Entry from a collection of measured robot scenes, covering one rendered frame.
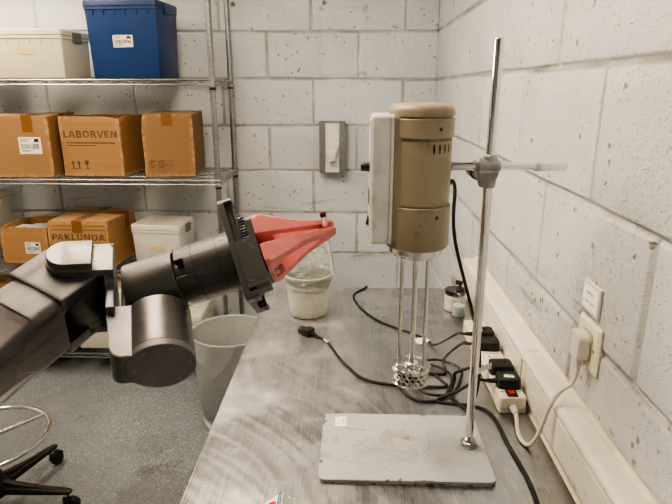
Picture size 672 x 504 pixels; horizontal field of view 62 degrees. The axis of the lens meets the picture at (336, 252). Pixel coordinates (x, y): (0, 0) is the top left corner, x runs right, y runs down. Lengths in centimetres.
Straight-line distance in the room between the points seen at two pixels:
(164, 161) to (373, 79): 109
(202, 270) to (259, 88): 246
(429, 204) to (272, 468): 53
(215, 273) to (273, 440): 64
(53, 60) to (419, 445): 228
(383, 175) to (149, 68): 198
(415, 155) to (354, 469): 54
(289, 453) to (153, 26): 206
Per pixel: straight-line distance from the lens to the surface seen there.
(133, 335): 50
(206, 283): 53
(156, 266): 54
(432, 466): 105
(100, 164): 283
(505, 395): 123
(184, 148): 269
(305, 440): 112
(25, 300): 53
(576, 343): 104
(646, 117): 91
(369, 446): 109
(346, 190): 296
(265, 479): 104
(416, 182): 86
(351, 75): 292
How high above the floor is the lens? 139
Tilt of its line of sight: 16 degrees down
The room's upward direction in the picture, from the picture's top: straight up
